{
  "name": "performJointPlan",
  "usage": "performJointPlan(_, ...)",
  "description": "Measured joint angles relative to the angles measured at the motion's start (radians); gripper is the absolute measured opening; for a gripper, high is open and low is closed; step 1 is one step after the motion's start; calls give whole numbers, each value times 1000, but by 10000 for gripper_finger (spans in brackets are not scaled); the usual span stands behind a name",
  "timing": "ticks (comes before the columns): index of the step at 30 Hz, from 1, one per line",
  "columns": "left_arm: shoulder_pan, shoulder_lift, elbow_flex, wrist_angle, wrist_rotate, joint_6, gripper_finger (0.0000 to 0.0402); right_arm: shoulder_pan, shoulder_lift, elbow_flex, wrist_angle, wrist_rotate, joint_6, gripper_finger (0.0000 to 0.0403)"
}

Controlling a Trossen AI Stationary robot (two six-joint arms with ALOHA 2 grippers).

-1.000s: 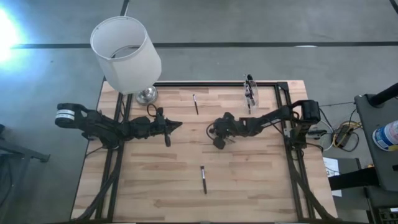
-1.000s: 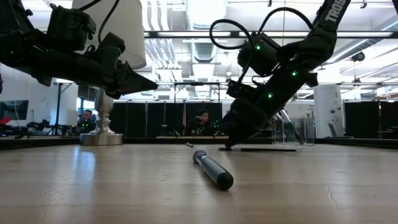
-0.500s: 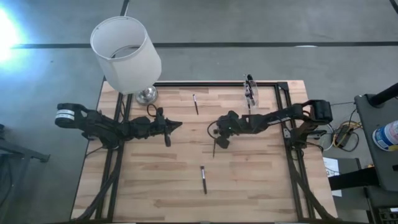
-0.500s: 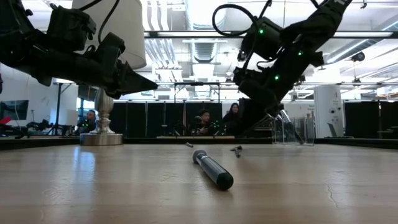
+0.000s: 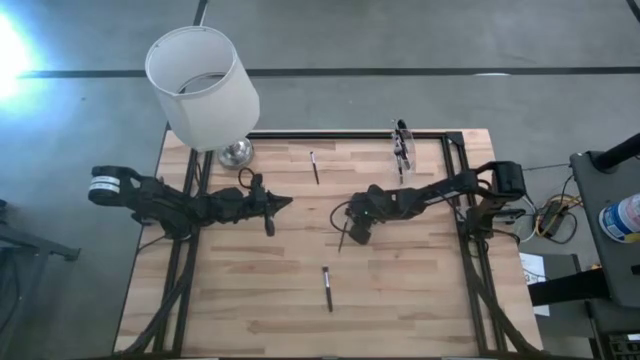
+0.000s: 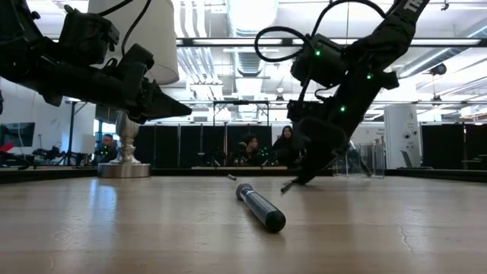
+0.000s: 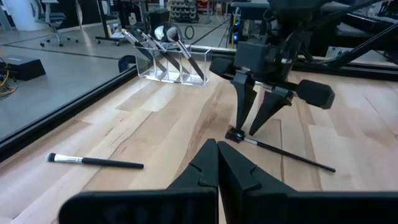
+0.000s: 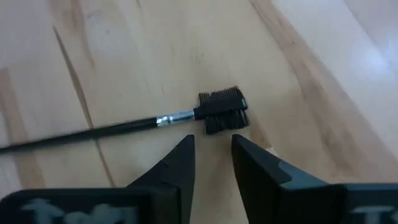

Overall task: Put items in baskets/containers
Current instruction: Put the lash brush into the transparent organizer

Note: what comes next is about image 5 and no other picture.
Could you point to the clear acrylic container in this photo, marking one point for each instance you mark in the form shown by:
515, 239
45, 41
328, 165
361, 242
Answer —
411, 150

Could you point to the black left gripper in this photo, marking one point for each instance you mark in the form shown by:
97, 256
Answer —
240, 205

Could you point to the black aluminium table frame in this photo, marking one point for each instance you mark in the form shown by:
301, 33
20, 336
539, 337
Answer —
350, 135

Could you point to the grey cart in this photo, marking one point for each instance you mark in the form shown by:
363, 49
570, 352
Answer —
615, 270

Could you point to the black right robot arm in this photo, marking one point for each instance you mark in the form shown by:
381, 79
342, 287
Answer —
440, 192

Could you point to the black bar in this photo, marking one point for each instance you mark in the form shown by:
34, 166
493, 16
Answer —
565, 289

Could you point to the white shade silver table lamp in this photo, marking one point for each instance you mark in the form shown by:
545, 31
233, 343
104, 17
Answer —
205, 90

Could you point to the dark crate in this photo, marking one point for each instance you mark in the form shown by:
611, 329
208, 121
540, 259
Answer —
620, 347

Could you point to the flat head black makeup brush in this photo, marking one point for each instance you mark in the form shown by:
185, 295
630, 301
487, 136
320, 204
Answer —
342, 240

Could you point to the black pole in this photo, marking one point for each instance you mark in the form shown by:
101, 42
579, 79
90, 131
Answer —
617, 152

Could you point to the grey metal stand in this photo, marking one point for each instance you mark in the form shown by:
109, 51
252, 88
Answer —
30, 240

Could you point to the white paper sheet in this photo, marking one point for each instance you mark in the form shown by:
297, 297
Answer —
532, 270

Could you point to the thick black makeup brush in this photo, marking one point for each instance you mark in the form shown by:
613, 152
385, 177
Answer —
327, 292

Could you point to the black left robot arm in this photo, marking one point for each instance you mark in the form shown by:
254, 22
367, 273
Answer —
160, 205

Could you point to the blue white wipes canister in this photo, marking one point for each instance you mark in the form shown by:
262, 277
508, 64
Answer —
622, 220

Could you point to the short thin black makeup brush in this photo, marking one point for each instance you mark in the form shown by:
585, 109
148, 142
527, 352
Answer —
314, 169

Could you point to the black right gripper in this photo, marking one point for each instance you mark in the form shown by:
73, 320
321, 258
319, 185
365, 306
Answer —
377, 202

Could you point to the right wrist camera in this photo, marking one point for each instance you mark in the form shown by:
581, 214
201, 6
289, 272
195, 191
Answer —
361, 234

